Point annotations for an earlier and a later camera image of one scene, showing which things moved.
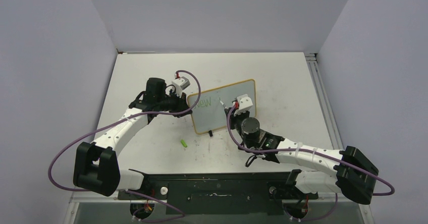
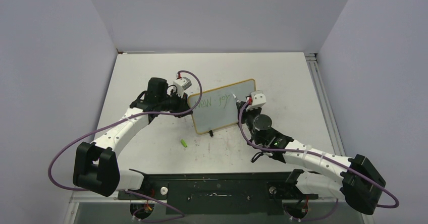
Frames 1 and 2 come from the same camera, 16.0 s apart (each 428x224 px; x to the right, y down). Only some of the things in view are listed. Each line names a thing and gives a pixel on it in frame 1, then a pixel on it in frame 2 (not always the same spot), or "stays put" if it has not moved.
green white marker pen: (226, 107) to (234, 97)
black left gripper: (181, 104) stays put
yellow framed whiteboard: (209, 114) stays put
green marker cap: (183, 144) stays put
